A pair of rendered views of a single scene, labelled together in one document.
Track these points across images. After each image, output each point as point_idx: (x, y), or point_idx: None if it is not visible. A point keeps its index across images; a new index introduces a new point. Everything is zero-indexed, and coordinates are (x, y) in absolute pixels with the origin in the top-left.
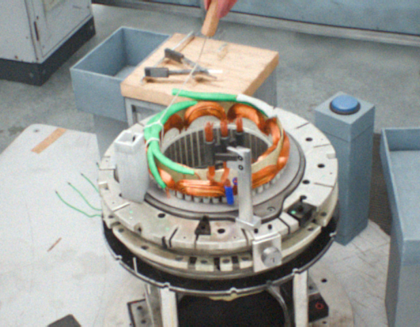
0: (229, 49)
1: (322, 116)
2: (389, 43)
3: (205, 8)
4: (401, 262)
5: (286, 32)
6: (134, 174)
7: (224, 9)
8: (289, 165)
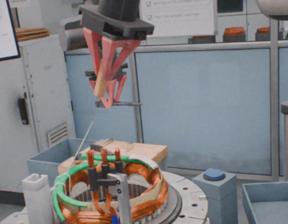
0: (134, 146)
1: (198, 182)
2: (246, 181)
3: (96, 74)
4: None
5: (187, 177)
6: (38, 209)
7: (109, 71)
8: (169, 204)
